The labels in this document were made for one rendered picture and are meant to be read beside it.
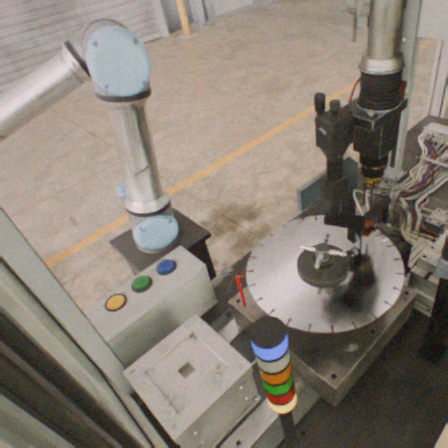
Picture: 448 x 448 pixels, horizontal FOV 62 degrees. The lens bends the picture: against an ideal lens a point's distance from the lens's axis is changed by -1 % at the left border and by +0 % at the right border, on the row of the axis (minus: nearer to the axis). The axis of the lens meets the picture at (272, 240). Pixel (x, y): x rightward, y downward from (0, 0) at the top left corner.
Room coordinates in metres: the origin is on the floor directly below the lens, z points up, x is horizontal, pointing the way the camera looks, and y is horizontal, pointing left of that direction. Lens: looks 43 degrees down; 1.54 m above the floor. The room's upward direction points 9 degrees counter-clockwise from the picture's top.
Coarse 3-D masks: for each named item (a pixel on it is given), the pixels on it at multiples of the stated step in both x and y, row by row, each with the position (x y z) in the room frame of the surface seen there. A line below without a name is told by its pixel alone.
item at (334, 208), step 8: (320, 128) 0.58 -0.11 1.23; (336, 208) 0.58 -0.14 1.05; (328, 216) 0.59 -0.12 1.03; (336, 216) 0.58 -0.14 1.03; (344, 216) 0.59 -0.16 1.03; (352, 216) 0.58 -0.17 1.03; (360, 216) 0.58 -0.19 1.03; (328, 224) 0.59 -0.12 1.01; (336, 224) 0.58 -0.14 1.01; (344, 224) 0.57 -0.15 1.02; (352, 224) 0.56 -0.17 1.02; (360, 224) 0.56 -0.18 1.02; (352, 232) 0.56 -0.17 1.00; (360, 232) 0.57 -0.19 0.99; (352, 240) 0.56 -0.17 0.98
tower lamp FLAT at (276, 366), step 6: (288, 348) 0.24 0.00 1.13; (288, 354) 0.24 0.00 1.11; (258, 360) 0.24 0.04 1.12; (264, 360) 0.23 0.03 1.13; (276, 360) 0.23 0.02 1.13; (282, 360) 0.23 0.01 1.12; (288, 360) 0.24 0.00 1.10; (258, 366) 0.24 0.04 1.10; (264, 366) 0.23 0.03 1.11; (270, 366) 0.23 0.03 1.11; (276, 366) 0.23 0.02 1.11; (282, 366) 0.23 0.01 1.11; (270, 372) 0.23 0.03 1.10; (276, 372) 0.23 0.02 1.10
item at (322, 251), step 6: (324, 240) 0.55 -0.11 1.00; (300, 246) 0.55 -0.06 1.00; (306, 246) 0.54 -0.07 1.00; (318, 246) 0.53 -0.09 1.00; (324, 246) 0.53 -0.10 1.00; (318, 252) 0.52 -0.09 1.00; (324, 252) 0.52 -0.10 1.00; (330, 252) 0.52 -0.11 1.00; (336, 252) 0.51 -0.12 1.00; (342, 252) 0.51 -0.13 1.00; (318, 258) 0.50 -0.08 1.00; (324, 258) 0.51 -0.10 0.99; (318, 264) 0.49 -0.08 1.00
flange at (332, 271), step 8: (336, 248) 0.56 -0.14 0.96; (304, 256) 0.55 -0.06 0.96; (312, 256) 0.53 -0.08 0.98; (336, 256) 0.54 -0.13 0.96; (304, 264) 0.53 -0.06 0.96; (312, 264) 0.52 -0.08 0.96; (328, 264) 0.51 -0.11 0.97; (336, 264) 0.51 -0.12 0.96; (344, 264) 0.51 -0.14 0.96; (304, 272) 0.51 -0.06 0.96; (312, 272) 0.50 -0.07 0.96; (320, 272) 0.50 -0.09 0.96; (328, 272) 0.50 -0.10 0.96; (336, 272) 0.49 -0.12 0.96; (344, 272) 0.49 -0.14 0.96; (312, 280) 0.48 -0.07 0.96; (320, 280) 0.48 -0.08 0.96; (328, 280) 0.48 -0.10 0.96; (336, 280) 0.48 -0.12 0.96
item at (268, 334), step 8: (256, 320) 0.27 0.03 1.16; (264, 320) 0.27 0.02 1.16; (272, 320) 0.26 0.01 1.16; (280, 320) 0.26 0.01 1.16; (256, 328) 0.26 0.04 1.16; (264, 328) 0.25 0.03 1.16; (272, 328) 0.25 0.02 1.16; (280, 328) 0.25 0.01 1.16; (256, 336) 0.25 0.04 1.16; (264, 336) 0.24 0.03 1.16; (272, 336) 0.24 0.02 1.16; (280, 336) 0.24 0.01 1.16; (256, 344) 0.23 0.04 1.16; (264, 344) 0.23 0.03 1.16; (272, 344) 0.23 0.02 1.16; (280, 344) 0.23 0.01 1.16; (288, 344) 0.25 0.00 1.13; (256, 352) 0.24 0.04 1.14; (264, 352) 0.23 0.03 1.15; (272, 352) 0.23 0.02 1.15; (280, 352) 0.23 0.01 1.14; (272, 360) 0.23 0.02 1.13
